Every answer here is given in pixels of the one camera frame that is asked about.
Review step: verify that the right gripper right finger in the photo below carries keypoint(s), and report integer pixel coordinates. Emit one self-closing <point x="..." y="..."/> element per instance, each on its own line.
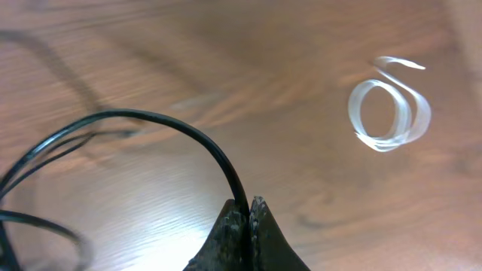
<point x="270" y="249"/>

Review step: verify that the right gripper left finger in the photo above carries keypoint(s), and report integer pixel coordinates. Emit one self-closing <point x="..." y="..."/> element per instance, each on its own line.
<point x="225" y="247"/>

